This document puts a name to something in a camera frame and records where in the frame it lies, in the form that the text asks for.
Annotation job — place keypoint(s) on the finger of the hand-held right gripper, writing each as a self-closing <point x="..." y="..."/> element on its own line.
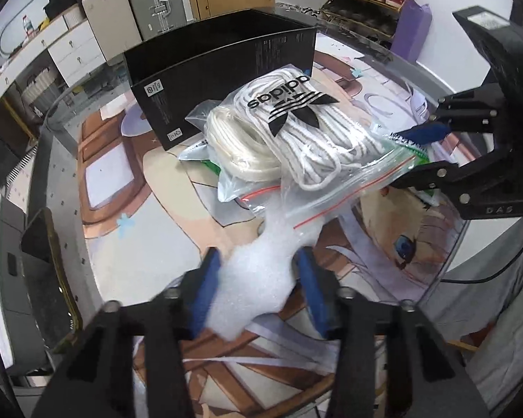
<point x="431" y="133"/>
<point x="422" y="176"/>

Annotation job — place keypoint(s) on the metal shoe rack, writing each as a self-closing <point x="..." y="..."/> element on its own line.
<point x="366" y="13"/>

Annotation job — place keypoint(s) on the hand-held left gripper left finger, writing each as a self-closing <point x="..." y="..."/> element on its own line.
<point x="205" y="287"/>

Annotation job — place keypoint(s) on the grey cloth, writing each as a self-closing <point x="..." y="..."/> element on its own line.
<point x="497" y="339"/>

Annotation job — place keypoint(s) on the white foam sheet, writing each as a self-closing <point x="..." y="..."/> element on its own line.
<point x="261" y="278"/>

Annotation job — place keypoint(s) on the white radiator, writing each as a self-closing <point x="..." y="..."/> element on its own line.
<point x="38" y="89"/>

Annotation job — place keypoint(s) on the purple bag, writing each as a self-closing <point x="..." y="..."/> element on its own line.
<point x="412" y="30"/>

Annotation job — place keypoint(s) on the silver suitcase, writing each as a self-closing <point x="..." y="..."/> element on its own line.
<point x="157" y="4"/>

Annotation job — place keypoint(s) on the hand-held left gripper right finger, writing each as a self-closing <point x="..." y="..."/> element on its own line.
<point x="313" y="287"/>

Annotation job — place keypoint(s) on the brown cardboard box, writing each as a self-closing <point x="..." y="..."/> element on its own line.
<point x="111" y="17"/>

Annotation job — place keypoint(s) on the green white packet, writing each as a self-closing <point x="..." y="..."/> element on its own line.
<point x="198" y="154"/>

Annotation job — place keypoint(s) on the plastic bottle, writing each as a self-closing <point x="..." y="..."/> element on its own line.
<point x="27" y="26"/>

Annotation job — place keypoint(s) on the printed cartoon table mat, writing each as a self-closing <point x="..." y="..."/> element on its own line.
<point x="157" y="226"/>

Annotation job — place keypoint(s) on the dark gold-edged board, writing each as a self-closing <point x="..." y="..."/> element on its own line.
<point x="48" y="265"/>

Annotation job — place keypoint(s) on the black cardboard box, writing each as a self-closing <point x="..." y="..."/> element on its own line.
<point x="209" y="69"/>

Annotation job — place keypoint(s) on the zip bag of striped laces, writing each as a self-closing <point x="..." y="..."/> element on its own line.
<point x="300" y="139"/>

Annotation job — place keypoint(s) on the white drawer cabinet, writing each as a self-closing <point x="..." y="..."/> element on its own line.
<point x="76" y="48"/>

